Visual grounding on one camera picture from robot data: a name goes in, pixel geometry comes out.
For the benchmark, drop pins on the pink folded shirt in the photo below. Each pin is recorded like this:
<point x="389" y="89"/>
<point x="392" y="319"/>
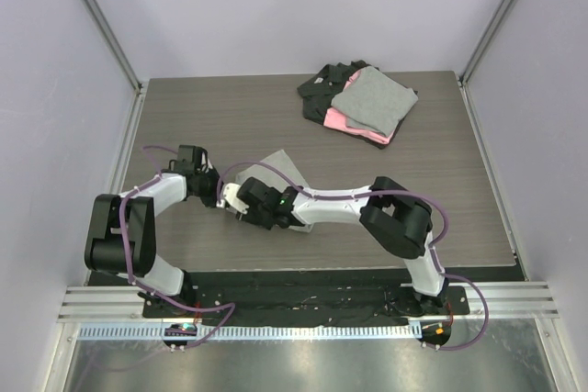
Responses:
<point x="365" y="106"/>

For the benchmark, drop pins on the aluminium front rail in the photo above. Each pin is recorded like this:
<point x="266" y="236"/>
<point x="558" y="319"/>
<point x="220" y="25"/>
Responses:
<point x="505" y="300"/>

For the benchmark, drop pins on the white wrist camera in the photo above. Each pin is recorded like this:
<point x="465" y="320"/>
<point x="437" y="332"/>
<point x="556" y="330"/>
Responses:
<point x="206" y="164"/>
<point x="230" y="201"/>

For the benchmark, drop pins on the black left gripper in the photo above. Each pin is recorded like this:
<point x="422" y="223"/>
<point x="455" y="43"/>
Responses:
<point x="210" y="202"/>

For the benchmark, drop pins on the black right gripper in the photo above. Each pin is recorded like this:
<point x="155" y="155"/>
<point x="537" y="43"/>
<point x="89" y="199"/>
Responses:
<point x="252" y="218"/>

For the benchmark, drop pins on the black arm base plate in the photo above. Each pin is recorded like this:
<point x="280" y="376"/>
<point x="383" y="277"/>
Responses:
<point x="329" y="298"/>

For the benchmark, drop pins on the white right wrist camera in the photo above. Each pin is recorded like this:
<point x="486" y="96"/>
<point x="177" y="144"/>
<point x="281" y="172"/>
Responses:
<point x="230" y="201"/>

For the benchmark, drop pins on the white slotted cable duct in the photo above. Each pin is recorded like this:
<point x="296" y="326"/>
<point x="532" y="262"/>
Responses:
<point x="176" y="332"/>

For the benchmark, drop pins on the grey folded shirt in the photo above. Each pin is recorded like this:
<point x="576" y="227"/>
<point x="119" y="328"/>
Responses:
<point x="374" y="101"/>

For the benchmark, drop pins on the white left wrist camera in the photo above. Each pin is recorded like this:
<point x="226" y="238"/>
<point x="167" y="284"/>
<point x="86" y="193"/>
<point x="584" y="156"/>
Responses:
<point x="206" y="164"/>

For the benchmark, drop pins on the right aluminium frame post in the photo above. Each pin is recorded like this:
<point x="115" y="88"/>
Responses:
<point x="497" y="20"/>

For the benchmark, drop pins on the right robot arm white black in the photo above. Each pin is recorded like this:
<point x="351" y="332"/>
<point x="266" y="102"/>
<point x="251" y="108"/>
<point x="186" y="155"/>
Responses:
<point x="400" y="223"/>

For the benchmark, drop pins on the grey cloth napkin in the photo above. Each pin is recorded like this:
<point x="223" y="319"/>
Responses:
<point x="280" y="161"/>

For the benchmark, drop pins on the left aluminium frame post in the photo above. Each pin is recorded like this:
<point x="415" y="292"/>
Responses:
<point x="96" y="13"/>

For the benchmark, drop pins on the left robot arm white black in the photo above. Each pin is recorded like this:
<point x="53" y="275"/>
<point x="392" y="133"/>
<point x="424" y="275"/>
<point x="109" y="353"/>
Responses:
<point x="121" y="238"/>

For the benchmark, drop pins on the black polo shirt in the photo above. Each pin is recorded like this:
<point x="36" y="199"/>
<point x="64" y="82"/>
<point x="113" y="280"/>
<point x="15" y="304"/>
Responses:
<point x="318" y="92"/>

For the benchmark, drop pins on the aluminium frame post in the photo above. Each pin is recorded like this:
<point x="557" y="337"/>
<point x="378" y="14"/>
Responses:
<point x="96" y="13"/>
<point x="497" y="20"/>

